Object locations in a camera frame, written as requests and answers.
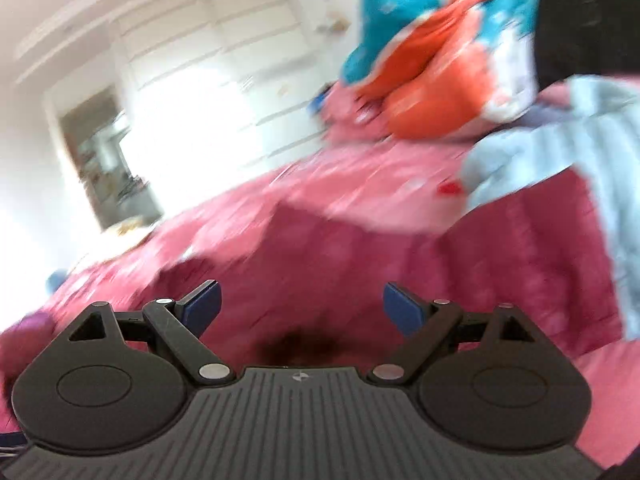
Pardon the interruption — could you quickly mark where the orange teal folded quilt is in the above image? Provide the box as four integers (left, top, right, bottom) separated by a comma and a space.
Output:
340, 0, 539, 140

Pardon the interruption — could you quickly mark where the black garment at headboard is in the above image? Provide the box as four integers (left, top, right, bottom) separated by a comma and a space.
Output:
534, 0, 639, 90

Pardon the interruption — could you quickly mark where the pink folded quilt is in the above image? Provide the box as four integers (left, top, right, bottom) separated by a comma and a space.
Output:
320, 81, 390, 145

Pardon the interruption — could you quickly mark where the light blue garment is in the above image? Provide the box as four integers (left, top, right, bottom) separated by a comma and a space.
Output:
460, 76, 639, 340

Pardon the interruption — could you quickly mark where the white sliding wardrobe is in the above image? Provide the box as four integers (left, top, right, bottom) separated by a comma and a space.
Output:
112, 0, 326, 211

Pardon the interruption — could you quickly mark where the blue round stool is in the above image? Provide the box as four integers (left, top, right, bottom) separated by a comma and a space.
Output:
46, 270, 68, 294

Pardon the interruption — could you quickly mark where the blue box by wardrobe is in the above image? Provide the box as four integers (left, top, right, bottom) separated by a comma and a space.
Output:
308, 84, 332, 116

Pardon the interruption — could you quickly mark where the floral yellow pillow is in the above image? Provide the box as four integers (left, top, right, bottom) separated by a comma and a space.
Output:
102, 216, 154, 246

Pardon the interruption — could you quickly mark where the crimson down jacket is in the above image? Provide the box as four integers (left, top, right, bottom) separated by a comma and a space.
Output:
0, 164, 626, 434

